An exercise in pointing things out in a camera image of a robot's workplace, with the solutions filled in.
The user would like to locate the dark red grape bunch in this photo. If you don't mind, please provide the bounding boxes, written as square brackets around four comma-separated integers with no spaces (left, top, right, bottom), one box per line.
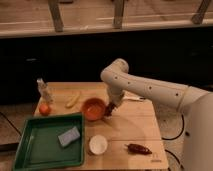
[105,103,116,117]

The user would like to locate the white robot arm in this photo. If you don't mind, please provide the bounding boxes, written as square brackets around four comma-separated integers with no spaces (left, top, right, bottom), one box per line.
[100,58,213,171]

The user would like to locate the red bowl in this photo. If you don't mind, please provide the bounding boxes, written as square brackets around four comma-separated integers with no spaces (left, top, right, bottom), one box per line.
[81,98,106,121]

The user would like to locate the yellow banana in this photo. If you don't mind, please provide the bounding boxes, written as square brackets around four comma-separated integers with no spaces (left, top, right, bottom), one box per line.
[65,91,81,108]

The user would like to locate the white cup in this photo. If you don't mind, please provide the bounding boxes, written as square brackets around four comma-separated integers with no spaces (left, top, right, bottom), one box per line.
[88,135,108,155]

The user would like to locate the blue sponge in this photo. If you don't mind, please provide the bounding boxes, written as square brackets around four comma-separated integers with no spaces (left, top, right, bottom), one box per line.
[58,127,80,147]

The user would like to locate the orange fruit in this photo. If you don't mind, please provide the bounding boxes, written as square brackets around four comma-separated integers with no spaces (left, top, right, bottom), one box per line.
[39,103,51,116]

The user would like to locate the green plastic tray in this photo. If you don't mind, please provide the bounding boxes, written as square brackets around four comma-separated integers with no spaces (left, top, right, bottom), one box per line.
[13,113,85,171]

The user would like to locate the white handled brush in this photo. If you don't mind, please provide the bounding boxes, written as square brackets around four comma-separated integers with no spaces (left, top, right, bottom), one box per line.
[123,96,146,101]

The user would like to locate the black cable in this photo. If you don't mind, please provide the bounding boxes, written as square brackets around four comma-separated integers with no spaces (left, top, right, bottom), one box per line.
[162,113,186,141]

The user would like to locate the wooden post middle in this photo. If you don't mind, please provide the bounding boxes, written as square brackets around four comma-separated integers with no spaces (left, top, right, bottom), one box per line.
[113,0,125,29]

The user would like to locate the wooden post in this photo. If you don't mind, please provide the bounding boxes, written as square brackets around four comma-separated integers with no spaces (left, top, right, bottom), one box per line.
[191,0,212,25]
[48,0,63,32]
[113,0,125,29]

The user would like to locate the wooden post left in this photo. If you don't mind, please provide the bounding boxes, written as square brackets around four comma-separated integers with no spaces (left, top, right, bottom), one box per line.
[48,0,63,32]

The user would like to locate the wooden post right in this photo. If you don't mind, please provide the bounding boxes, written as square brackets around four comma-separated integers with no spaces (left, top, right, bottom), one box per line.
[191,0,212,25]

